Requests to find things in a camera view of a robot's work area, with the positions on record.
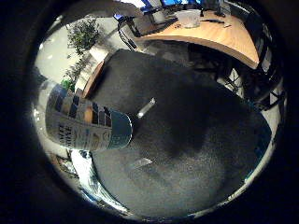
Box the black flat desk item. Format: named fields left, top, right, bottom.
left=199, top=18, right=226, bottom=24

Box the monitor with blue screen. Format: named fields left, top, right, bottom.
left=162, top=0, right=200, bottom=7

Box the white container on desk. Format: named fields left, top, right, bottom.
left=176, top=10, right=202, bottom=30

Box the curved wooden desk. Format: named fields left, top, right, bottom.
left=136, top=10, right=260, bottom=70

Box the large potted plant white pot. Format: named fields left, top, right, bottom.
left=66, top=18, right=110, bottom=63

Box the monitor with white screen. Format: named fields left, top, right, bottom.
left=136, top=0, right=163, bottom=10

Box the spray bottle with mosaic label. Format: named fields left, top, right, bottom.
left=44, top=83, right=134, bottom=152

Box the small grey-leaved potted plant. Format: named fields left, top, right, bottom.
left=64, top=57, right=92, bottom=85

